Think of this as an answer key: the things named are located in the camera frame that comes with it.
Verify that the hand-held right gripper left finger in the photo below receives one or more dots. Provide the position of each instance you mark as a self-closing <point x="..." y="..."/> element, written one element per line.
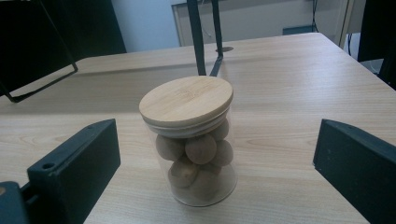
<point x="77" y="165"/>

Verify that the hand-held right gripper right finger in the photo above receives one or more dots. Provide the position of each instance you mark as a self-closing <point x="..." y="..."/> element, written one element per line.
<point x="358" y="168"/>

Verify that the round wooden jar lid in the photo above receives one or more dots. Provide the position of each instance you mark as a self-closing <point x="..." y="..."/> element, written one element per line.
<point x="186" y="99"/>

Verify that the clear glass jar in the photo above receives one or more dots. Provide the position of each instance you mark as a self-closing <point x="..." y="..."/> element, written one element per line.
<point x="226" y="186"/>

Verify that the pile of brown round nuts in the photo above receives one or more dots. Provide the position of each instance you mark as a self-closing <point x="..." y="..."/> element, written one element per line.
<point x="200" y="149"/>

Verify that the dark panel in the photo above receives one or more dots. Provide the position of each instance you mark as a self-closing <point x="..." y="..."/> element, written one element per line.
<point x="93" y="28"/>

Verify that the dark furniture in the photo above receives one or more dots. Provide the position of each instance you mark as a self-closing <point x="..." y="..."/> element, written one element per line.
<point x="376" y="31"/>

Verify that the blue box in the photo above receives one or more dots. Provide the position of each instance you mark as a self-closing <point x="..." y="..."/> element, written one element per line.
<point x="297" y="30"/>

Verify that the beige board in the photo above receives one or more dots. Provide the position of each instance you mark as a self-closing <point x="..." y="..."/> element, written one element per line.
<point x="264" y="21"/>

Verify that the black metal stand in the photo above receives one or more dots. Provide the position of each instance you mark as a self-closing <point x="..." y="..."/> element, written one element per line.
<point x="196" y="37"/>

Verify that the thin black metal frame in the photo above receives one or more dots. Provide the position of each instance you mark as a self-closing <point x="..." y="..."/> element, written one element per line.
<point x="43" y="87"/>

